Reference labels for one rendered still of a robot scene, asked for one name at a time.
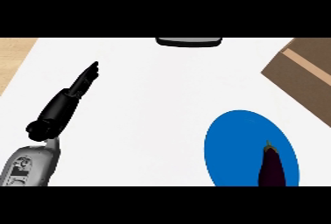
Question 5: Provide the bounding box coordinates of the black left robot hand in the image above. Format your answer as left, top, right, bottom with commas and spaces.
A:
25, 60, 101, 143

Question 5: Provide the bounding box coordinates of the blue plate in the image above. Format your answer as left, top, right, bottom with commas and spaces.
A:
203, 109, 302, 187

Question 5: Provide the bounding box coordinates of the brown cardboard box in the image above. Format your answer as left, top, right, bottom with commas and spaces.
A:
260, 38, 331, 128

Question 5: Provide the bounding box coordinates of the black and grey appliance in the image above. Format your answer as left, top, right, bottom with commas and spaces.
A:
155, 38, 223, 48

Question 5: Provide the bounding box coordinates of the dark purple eggplant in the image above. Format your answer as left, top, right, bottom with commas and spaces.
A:
257, 140, 287, 187

